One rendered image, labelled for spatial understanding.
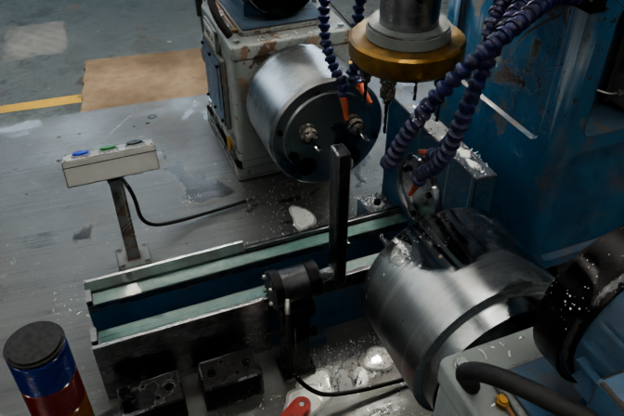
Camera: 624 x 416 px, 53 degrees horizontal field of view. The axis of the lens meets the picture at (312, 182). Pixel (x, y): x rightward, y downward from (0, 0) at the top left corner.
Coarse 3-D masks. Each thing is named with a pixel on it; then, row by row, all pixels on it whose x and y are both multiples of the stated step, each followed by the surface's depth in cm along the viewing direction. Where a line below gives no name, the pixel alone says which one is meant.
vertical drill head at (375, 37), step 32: (384, 0) 91; (416, 0) 88; (352, 32) 97; (384, 32) 91; (416, 32) 91; (448, 32) 92; (384, 64) 90; (416, 64) 89; (448, 64) 91; (384, 96) 95; (384, 128) 100
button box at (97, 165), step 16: (144, 144) 119; (64, 160) 115; (80, 160) 114; (96, 160) 115; (112, 160) 116; (128, 160) 117; (144, 160) 118; (80, 176) 115; (96, 176) 116; (112, 176) 117
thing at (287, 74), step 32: (288, 64) 128; (320, 64) 126; (256, 96) 130; (288, 96) 121; (320, 96) 122; (352, 96) 124; (256, 128) 133; (288, 128) 123; (320, 128) 126; (352, 128) 126; (288, 160) 128; (320, 160) 131
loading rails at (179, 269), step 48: (240, 240) 118; (288, 240) 120; (96, 288) 110; (144, 288) 110; (192, 288) 113; (240, 288) 118; (336, 288) 112; (96, 336) 100; (144, 336) 100; (192, 336) 105; (240, 336) 109
